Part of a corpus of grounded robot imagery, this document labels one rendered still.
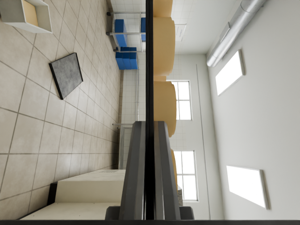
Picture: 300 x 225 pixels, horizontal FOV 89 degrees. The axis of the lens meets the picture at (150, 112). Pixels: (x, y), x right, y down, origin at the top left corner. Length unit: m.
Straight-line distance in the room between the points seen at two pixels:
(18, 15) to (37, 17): 0.30
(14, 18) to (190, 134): 4.46
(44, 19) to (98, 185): 1.56
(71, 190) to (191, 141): 3.76
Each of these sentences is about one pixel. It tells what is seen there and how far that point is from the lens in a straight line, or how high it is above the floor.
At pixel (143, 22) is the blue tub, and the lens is 4.09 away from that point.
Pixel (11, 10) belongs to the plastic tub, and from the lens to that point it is 1.54.
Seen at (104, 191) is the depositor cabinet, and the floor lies 0.56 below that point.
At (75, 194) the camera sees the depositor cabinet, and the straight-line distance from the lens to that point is 1.83.
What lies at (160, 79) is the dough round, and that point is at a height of 1.02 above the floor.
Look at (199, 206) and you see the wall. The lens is 5.11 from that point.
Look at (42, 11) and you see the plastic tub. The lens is 1.77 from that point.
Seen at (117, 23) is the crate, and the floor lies 0.24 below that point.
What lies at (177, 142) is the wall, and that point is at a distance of 4.80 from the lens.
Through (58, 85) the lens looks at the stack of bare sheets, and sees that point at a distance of 1.92.
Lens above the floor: 1.00
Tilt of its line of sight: level
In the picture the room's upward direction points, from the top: 90 degrees clockwise
